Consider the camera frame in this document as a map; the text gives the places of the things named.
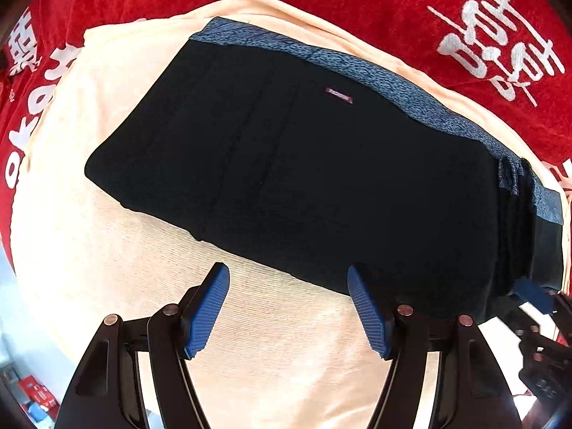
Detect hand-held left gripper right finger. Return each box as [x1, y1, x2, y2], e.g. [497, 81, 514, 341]
[347, 265, 523, 429]

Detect black pants with blue-grey stripe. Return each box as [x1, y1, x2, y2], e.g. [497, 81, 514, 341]
[84, 16, 566, 326]

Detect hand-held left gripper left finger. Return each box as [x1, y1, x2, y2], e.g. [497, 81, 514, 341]
[54, 262, 231, 429]

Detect red printed blanket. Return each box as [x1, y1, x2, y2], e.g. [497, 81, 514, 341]
[0, 0, 572, 273]

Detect peach towel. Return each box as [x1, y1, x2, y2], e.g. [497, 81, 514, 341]
[9, 0, 572, 429]

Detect red box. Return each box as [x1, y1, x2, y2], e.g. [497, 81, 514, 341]
[18, 374, 58, 408]

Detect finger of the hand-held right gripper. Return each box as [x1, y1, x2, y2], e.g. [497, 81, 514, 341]
[512, 278, 572, 322]
[498, 306, 543, 345]

